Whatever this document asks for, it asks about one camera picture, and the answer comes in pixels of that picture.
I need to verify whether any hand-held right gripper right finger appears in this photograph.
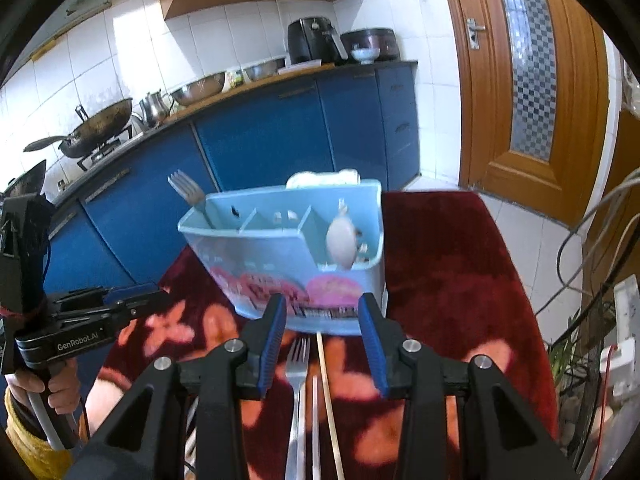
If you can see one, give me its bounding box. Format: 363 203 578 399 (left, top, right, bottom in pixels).
357 291 583 480

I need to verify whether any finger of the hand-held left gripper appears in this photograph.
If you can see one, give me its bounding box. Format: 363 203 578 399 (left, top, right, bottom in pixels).
52 290 174 333
105 282 163 304

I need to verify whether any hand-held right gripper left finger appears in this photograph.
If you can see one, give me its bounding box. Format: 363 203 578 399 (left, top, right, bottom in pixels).
57 292 288 480

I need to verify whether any metal fork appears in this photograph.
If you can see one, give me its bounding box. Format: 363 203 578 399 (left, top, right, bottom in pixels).
285 337 312 480
167 170 213 228

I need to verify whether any wooden chopstick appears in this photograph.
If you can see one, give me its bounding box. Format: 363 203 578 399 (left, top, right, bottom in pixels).
316 332 346 480
311 375 322 480

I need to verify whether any light blue utensil holder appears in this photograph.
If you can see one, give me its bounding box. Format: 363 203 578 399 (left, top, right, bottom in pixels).
177 178 387 337

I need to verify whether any person's left hand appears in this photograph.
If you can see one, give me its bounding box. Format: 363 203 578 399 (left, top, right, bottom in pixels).
6 360 85 428

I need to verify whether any black pan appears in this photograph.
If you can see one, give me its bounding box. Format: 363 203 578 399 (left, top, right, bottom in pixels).
2 159 48 198

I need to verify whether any red floral table cloth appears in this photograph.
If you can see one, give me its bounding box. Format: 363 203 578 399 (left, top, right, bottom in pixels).
82 190 561 480

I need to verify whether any white ceramic spoon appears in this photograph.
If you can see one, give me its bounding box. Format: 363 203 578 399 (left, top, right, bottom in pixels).
325 199 362 270

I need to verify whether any gas stove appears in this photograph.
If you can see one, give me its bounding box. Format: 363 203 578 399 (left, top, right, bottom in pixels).
75 127 136 171

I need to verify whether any dark steel wok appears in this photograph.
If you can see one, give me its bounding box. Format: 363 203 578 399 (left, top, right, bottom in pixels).
23 97 135 158

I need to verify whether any white cloth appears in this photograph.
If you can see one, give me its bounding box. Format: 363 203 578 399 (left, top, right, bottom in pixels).
286 169 362 190

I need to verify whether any stainless steel kettle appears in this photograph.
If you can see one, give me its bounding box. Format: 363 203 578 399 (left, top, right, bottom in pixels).
131 90 173 130

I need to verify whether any green plant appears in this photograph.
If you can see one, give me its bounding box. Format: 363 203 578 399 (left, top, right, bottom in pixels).
547 310 616 411

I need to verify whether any blue base cabinet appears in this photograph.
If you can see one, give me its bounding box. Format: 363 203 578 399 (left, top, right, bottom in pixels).
40 62 421 306

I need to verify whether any large steel colander bowl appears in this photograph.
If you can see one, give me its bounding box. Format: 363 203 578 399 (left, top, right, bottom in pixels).
170 72 227 107

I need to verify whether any white power strip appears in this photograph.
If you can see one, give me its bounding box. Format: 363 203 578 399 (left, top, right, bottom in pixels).
600 275 640 411

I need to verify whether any small steel bowl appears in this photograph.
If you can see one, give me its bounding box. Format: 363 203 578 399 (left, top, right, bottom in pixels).
242 58 286 82

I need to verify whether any wooden door with glass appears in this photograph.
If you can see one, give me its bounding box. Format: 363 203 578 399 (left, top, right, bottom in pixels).
435 0 611 226

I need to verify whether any wooden cutting board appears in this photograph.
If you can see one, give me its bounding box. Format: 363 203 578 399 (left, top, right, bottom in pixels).
275 62 335 77

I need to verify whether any white bowl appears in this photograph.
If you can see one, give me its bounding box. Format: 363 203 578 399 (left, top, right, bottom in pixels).
350 44 380 65

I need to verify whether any black air fryer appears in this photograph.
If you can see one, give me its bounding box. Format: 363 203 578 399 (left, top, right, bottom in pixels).
286 17 348 66

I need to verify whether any dark rice cooker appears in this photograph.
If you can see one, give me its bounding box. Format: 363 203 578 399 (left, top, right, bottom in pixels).
340 28 401 63

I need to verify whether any wooden shelf cabinet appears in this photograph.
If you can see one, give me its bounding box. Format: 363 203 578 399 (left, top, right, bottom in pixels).
607 105 640 291

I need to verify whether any grey cable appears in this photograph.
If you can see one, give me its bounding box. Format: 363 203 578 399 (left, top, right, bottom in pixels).
535 167 640 316

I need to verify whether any metal door handle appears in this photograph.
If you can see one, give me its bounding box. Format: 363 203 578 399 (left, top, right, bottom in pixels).
466 17 487 51

